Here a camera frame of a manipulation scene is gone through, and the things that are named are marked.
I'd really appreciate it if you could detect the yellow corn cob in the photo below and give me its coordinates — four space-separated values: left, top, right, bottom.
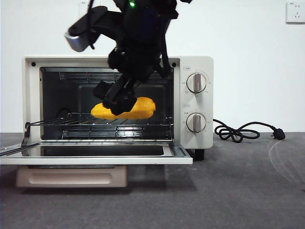
91 95 156 120

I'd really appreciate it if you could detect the oven door with beige handle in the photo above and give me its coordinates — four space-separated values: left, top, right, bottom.
0 143 193 188

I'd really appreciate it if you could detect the white Toshiba toaster oven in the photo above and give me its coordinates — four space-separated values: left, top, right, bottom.
22 55 214 161

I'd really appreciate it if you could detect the white oven knob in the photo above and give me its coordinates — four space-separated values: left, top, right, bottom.
186 113 206 133
186 73 207 94

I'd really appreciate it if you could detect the metal wire oven rack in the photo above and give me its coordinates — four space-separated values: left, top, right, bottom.
25 112 174 127

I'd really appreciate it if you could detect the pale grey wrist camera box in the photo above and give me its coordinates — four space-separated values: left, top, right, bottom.
64 31 91 52

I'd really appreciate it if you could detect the black camera cable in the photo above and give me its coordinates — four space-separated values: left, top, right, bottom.
86 0 95 50

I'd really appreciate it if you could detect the black power cable with plug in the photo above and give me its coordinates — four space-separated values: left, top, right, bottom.
213 118 286 141

